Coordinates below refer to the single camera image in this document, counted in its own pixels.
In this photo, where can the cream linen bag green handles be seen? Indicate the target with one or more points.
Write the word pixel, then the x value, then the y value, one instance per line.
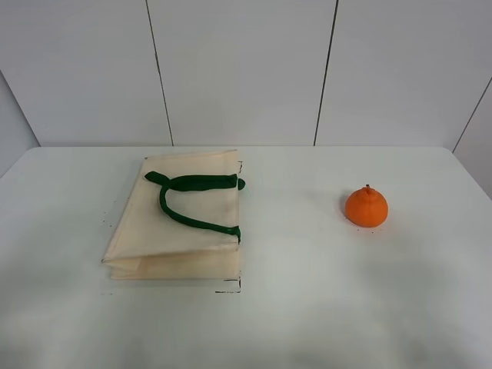
pixel 181 220

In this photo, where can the orange mandarin fruit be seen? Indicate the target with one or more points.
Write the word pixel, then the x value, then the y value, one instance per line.
pixel 366 207

